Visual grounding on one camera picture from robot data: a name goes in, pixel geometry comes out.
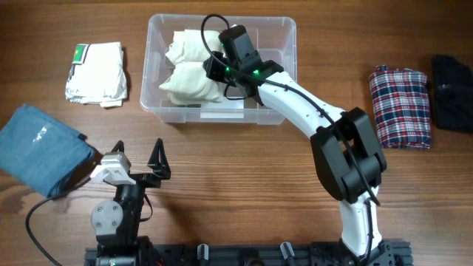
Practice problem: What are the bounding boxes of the cream cloth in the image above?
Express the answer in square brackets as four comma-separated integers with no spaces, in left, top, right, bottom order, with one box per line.
[159,30,223,106]

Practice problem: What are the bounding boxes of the white shirt green tag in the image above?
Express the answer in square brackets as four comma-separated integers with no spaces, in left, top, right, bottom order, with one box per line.
[65,42,128,108]

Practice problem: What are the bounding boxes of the blue denim jeans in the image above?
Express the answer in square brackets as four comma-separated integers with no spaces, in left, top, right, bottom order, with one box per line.
[1,104,95,197]

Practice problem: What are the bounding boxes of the red navy plaid shirt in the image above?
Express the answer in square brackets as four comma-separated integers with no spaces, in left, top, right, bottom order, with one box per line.
[369,65,432,149]

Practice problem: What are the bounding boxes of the black garment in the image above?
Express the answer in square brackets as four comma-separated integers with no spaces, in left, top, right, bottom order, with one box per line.
[432,55,472,132]

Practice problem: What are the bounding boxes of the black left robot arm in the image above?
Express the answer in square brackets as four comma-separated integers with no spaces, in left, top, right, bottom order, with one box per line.
[84,138,171,266]

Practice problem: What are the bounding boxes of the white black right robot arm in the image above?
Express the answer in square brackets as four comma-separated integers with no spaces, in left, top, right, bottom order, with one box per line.
[204,25,387,264]

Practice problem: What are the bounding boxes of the white label in container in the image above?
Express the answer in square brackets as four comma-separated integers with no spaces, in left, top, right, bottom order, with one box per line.
[200,98,244,120]

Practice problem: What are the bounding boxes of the clear plastic storage container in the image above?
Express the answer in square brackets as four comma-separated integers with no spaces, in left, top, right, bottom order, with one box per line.
[140,13,297,125]

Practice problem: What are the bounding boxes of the black left camera cable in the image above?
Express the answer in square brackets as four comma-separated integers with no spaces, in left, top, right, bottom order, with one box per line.
[24,177,92,266]

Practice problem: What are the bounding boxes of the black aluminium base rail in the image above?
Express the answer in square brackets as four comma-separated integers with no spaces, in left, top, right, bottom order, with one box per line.
[84,240,414,266]

